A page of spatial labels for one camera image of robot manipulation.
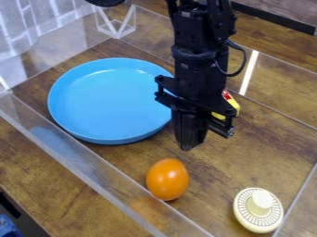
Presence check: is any orange ball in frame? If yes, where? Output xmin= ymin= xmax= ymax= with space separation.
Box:
xmin=146 ymin=158 xmax=190 ymax=201

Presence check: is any black cable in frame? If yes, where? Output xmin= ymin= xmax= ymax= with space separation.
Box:
xmin=213 ymin=38 xmax=248 ymax=78

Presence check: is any yellow butter box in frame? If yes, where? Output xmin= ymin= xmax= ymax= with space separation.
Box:
xmin=212 ymin=89 xmax=241 ymax=120

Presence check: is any blue object at corner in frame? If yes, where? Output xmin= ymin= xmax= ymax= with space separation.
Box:
xmin=0 ymin=215 xmax=22 ymax=237

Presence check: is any cream round lid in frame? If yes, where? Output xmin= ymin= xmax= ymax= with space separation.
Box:
xmin=233 ymin=187 xmax=284 ymax=233

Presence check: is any blue round tray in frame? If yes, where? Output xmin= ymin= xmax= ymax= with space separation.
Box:
xmin=47 ymin=57 xmax=171 ymax=144

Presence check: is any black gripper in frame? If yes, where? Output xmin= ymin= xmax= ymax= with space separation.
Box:
xmin=155 ymin=45 xmax=237 ymax=150

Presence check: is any clear acrylic enclosure wall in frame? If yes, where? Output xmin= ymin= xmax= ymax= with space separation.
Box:
xmin=0 ymin=0 xmax=317 ymax=237

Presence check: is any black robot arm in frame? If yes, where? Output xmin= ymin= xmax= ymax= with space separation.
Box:
xmin=155 ymin=0 xmax=238 ymax=151

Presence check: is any black corrugated cable conduit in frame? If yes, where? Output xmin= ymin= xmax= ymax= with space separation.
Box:
xmin=85 ymin=0 xmax=129 ymax=8

